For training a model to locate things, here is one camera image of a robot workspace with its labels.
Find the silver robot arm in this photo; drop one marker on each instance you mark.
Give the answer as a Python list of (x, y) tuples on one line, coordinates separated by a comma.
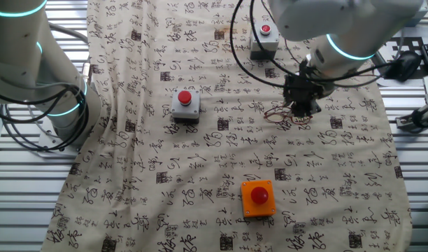
[(340, 21)]

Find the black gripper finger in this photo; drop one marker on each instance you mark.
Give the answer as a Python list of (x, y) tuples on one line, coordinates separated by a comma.
[(298, 109), (312, 108)]

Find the grey box mushroom red button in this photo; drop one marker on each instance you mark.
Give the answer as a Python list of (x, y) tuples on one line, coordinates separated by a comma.
[(185, 105)]

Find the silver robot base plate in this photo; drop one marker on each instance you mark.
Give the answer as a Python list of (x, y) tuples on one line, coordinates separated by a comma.
[(48, 143)]

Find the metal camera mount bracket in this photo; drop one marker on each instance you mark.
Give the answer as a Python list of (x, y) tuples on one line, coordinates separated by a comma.
[(418, 119)]

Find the black computer mouse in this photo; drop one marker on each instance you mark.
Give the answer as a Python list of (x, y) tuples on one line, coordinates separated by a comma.
[(411, 63)]

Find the beige calligraphy print cloth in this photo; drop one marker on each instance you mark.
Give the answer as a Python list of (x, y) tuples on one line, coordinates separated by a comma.
[(200, 175)]

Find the orange box red button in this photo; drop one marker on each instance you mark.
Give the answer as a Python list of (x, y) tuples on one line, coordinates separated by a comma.
[(258, 197)]

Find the grey box flat red button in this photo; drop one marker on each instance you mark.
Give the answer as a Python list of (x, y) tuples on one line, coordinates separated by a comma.
[(266, 42)]

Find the grey box green button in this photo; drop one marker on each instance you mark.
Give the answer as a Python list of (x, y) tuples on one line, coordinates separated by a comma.
[(418, 15)]

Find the metal base connector plug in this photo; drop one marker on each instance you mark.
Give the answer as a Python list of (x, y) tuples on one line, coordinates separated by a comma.
[(85, 71)]

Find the dark red framed glasses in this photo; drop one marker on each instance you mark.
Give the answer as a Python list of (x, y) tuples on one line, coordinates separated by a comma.
[(280, 115)]

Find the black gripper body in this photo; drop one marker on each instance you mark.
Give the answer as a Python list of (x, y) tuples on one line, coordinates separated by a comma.
[(303, 89)]

